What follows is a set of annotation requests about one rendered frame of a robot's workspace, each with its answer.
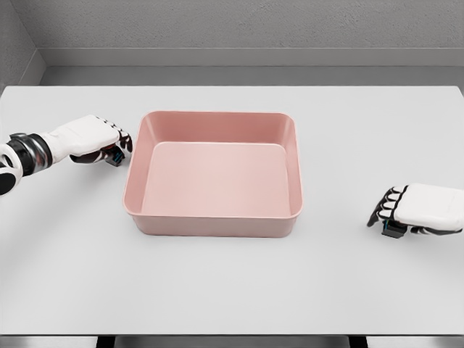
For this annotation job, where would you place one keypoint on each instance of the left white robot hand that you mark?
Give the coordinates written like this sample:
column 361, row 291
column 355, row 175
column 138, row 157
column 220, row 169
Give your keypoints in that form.
column 90, row 135

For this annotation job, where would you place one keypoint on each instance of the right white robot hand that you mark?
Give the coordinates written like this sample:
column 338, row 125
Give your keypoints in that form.
column 424, row 203

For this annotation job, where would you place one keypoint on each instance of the black industrial switch red button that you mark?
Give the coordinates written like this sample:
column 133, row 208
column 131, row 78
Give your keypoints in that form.
column 115, row 155

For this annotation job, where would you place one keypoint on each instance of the black industrial switch blue terminals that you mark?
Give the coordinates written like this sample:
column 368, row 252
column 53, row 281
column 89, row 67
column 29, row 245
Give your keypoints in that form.
column 393, row 229

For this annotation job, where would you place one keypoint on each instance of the pink rectangular basket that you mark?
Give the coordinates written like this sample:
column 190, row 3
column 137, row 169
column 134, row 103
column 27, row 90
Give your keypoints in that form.
column 214, row 174

